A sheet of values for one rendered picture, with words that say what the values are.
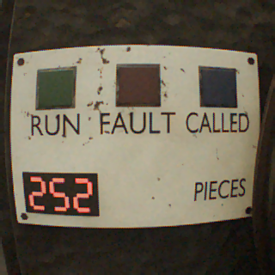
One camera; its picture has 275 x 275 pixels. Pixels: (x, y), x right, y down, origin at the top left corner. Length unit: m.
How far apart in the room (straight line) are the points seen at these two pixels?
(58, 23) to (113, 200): 0.19
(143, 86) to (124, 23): 0.07
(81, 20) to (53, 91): 0.08
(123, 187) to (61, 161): 0.06
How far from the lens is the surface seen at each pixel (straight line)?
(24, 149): 0.67
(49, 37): 0.68
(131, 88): 0.66
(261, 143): 0.63
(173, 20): 0.69
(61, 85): 0.65
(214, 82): 0.67
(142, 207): 0.68
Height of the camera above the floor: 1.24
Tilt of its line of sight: 8 degrees down
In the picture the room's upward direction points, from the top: straight up
